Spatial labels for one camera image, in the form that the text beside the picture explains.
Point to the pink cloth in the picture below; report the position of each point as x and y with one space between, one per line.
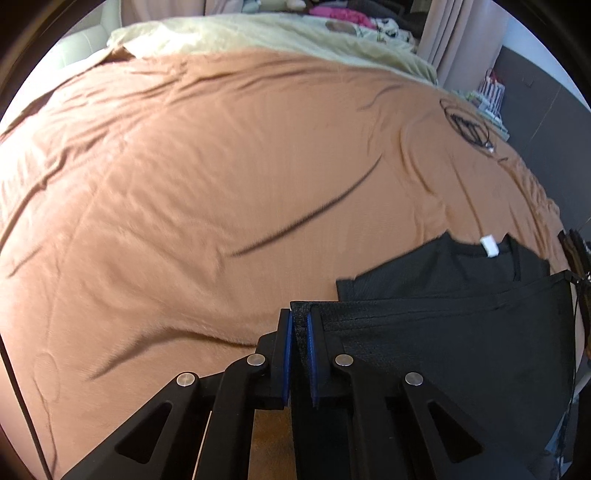
341 16

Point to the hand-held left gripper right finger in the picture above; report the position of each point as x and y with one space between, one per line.
314 360

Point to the black t-shirt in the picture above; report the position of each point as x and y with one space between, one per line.
461 332

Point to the white padded headboard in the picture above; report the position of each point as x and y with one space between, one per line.
78 46

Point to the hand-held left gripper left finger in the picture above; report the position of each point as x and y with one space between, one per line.
286 355

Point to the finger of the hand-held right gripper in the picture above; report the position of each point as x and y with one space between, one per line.
579 278

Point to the beige curtain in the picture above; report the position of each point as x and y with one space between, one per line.
443 27

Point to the striped gift bag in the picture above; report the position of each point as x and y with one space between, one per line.
491 90

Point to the orange-brown bed blanket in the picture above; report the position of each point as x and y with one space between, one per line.
184 184

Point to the black and white printed cloth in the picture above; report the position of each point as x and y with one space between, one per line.
392 30

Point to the cream fleece blanket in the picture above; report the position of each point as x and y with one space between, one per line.
277 32

